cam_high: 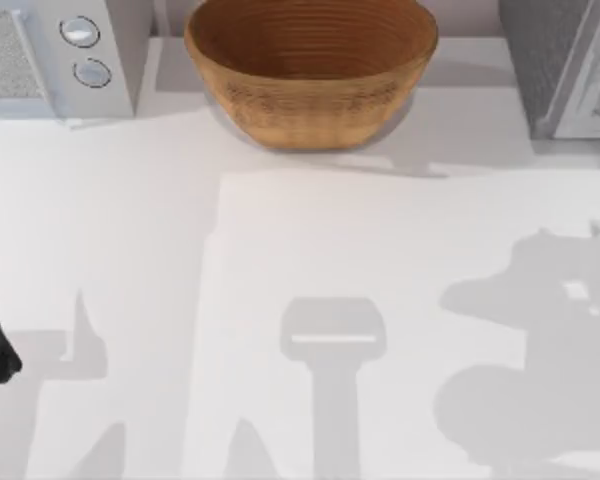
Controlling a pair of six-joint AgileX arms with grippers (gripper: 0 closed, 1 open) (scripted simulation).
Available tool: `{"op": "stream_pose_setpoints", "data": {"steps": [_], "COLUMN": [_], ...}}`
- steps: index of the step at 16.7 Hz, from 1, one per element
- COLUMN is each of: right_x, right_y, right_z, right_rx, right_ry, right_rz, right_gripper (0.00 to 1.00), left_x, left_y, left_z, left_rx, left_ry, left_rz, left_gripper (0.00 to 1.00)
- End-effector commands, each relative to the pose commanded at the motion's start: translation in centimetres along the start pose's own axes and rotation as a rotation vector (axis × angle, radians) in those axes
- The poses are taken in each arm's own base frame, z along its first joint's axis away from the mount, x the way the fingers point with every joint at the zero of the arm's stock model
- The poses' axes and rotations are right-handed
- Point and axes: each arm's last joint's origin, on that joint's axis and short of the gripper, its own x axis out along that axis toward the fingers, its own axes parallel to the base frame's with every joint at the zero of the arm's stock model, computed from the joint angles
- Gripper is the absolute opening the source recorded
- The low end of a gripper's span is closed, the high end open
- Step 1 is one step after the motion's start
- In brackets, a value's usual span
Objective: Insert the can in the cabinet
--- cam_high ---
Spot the brown wooden basket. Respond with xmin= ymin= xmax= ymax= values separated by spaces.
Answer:
xmin=183 ymin=0 xmax=439 ymax=152

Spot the round microwave knob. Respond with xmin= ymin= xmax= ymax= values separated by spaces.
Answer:
xmin=72 ymin=56 xmax=113 ymax=89
xmin=58 ymin=14 xmax=102 ymax=49

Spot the pale microwave oven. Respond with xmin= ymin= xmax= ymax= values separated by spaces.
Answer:
xmin=0 ymin=0 xmax=154 ymax=120

